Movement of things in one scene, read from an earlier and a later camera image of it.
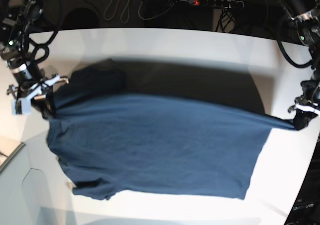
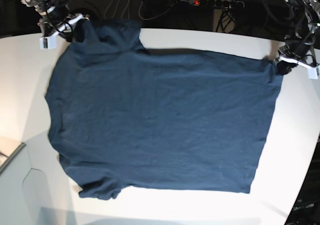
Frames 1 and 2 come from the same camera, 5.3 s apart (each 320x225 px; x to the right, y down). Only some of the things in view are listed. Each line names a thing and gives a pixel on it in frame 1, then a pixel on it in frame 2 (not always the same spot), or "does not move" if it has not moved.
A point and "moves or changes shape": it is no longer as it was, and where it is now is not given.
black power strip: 209,2 does not move
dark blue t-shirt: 119,127 moves or changes shape
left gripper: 28,91 to 51,27
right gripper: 310,100 to 302,53
